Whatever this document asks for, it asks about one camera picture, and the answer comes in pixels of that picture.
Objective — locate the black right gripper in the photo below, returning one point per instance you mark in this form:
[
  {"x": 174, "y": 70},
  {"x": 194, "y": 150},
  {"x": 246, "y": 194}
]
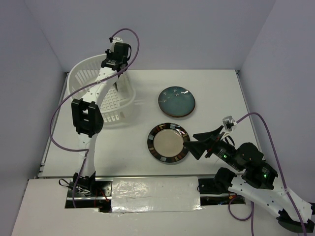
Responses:
[{"x": 206, "y": 141}]

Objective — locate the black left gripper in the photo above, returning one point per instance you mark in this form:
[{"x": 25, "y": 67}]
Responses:
[{"x": 109, "y": 54}]

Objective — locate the beige plate with dark rim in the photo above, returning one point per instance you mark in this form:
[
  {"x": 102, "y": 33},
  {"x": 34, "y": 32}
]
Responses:
[{"x": 165, "y": 143}]

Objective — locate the blue glazed ceramic plate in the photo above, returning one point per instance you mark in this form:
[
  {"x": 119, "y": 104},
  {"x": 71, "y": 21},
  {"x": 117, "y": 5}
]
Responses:
[{"x": 190, "y": 113}]

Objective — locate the teal plate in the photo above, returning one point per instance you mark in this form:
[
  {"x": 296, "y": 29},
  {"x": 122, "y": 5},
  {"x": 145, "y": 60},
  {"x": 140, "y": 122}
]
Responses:
[{"x": 175, "y": 92}]

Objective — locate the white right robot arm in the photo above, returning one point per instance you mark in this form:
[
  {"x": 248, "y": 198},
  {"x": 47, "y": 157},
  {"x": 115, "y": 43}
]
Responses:
[{"x": 249, "y": 176}]

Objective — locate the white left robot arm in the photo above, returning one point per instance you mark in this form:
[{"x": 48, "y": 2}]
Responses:
[{"x": 86, "y": 114}]

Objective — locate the white plastic dish rack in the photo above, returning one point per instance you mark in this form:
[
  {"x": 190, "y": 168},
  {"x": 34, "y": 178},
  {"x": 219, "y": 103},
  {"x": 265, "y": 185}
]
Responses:
[{"x": 115, "y": 107}]

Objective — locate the silver foil tape sheet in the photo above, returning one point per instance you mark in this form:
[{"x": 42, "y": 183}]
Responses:
[{"x": 155, "y": 194}]

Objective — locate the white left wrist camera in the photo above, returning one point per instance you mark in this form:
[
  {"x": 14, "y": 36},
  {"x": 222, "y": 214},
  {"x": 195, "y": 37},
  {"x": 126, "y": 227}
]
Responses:
[{"x": 113, "y": 41}]

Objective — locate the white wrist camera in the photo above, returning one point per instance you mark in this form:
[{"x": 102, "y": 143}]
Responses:
[
  {"x": 230, "y": 123},
  {"x": 113, "y": 41}
]

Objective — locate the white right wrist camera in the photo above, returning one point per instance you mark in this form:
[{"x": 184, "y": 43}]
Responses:
[{"x": 230, "y": 123}]

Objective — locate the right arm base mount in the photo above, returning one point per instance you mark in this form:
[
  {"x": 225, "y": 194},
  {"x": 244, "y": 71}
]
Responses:
[{"x": 210, "y": 195}]

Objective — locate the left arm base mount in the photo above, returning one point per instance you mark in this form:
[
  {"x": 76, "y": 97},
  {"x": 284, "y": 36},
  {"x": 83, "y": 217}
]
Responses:
[{"x": 99, "y": 197}]

